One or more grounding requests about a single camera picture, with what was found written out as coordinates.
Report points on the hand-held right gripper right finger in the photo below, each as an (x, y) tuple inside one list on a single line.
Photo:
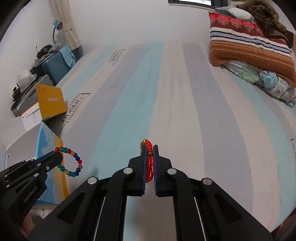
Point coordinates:
[(156, 176)]

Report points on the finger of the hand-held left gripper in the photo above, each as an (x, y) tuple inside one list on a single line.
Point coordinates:
[(40, 160), (53, 162)]

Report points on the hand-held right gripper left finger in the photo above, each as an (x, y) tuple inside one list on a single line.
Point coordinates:
[(141, 176)]

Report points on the white cardboard box yellow lid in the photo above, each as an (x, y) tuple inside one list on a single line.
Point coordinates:
[(49, 102)]

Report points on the person's left hand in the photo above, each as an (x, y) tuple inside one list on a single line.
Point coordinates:
[(26, 227)]

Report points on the grey suitcase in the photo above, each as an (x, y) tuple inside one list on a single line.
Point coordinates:
[(30, 102)]

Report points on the black and yellow item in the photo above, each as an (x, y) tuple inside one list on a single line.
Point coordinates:
[(16, 91)]

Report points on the white plastic bag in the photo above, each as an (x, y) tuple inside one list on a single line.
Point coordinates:
[(25, 76)]

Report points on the blue suitcase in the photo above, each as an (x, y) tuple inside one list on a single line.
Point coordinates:
[(56, 69)]

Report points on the teal cloth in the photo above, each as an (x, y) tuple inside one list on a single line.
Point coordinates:
[(68, 56)]

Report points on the black bag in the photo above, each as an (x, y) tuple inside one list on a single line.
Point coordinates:
[(45, 51)]

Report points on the beige curtain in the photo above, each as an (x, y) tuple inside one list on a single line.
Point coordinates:
[(69, 27)]

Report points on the desk lamp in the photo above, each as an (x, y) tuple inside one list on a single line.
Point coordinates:
[(57, 24)]

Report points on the floral quilt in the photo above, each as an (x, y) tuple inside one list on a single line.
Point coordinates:
[(268, 81)]

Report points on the white pillow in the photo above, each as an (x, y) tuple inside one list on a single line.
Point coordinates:
[(238, 12)]

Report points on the brown fur blanket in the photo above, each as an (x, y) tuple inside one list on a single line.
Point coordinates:
[(266, 16)]

